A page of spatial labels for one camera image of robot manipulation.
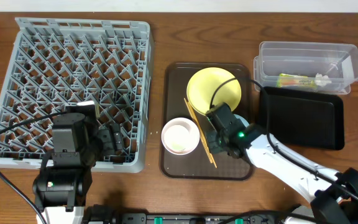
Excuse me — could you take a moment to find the white tissue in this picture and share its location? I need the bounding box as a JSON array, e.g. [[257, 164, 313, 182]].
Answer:
[[314, 73, 332, 87]]

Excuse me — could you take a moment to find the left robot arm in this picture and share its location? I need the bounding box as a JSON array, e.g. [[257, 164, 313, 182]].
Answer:
[[33, 113, 124, 223]]

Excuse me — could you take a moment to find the light blue bowl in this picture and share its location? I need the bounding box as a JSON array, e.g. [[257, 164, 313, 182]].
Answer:
[[234, 114, 249, 128]]

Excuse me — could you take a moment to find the black waste tray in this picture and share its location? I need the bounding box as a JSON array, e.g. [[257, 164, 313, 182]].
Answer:
[[257, 87, 345, 151]]

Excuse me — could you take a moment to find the pink-rimmed white bowl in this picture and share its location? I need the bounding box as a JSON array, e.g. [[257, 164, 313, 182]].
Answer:
[[161, 118, 200, 156]]

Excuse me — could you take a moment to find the clear plastic waste bin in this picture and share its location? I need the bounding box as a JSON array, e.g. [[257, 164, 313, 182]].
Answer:
[[254, 41, 358, 95]]

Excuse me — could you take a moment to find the yellow green snack wrapper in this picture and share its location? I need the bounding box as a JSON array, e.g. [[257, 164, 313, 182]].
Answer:
[[276, 73, 317, 90]]

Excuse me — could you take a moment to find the yellow round plate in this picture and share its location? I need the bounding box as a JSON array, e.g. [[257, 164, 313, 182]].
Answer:
[[186, 67, 242, 115]]

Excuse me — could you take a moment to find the grey plastic dish rack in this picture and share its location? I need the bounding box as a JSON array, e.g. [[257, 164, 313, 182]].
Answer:
[[0, 17, 154, 173]]

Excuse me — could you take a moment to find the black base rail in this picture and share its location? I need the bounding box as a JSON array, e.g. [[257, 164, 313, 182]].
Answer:
[[80, 205, 319, 224]]

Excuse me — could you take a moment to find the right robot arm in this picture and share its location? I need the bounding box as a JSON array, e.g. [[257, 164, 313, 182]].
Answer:
[[206, 124, 358, 223]]

